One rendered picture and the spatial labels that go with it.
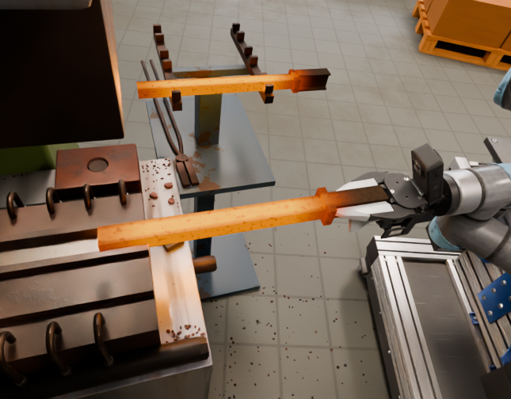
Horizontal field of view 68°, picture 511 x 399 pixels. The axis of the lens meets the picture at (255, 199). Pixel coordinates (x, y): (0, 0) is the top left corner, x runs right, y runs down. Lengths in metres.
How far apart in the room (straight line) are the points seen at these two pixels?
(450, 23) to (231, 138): 2.63
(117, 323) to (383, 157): 2.01
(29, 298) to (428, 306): 1.32
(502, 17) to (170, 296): 3.34
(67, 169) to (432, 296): 1.32
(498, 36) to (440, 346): 2.69
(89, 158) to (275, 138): 1.65
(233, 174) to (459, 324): 0.98
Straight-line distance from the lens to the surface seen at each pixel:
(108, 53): 0.20
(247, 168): 1.07
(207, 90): 0.88
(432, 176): 0.59
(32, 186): 0.73
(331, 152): 2.23
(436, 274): 1.66
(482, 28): 3.61
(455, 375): 1.50
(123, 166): 0.63
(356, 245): 1.85
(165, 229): 0.51
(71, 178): 0.63
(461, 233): 0.80
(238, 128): 1.19
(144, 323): 0.48
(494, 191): 0.73
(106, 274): 0.51
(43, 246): 0.55
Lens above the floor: 1.42
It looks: 50 degrees down
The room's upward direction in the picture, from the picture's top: 11 degrees clockwise
